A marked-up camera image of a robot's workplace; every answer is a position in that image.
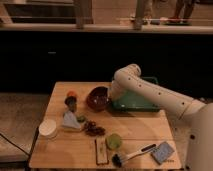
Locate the blue sponge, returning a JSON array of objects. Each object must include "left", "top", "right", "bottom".
[{"left": 151, "top": 141, "right": 174, "bottom": 165}]

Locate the green plastic tray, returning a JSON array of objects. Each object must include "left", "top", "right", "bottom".
[{"left": 110, "top": 76, "right": 162, "bottom": 113}]

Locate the wooden rectangular block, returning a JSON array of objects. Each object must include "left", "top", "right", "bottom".
[{"left": 95, "top": 138, "right": 109, "bottom": 165}]

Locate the white cylindrical container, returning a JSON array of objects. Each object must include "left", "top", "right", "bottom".
[{"left": 39, "top": 119, "right": 57, "bottom": 138}]

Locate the green cup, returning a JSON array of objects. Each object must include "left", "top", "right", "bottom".
[{"left": 106, "top": 134, "right": 122, "bottom": 150}]

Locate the dark maroon bowl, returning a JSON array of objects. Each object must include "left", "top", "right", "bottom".
[{"left": 86, "top": 86, "right": 110, "bottom": 111}]

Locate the brown grape bunch toy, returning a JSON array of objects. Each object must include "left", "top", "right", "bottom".
[{"left": 83, "top": 121, "right": 105, "bottom": 136}]

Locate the grey blue wedge toy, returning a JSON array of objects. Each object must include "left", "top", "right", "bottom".
[{"left": 62, "top": 111, "right": 82, "bottom": 131}]

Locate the small green lime toy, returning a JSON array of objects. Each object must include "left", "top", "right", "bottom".
[{"left": 77, "top": 115, "right": 86, "bottom": 123}]

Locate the small orange ball toy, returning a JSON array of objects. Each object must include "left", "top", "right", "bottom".
[{"left": 67, "top": 91, "right": 77, "bottom": 98}]

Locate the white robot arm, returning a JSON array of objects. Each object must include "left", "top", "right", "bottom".
[{"left": 108, "top": 64, "right": 213, "bottom": 171}]

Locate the black cable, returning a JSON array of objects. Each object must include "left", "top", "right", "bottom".
[{"left": 0, "top": 132, "right": 31, "bottom": 157}]

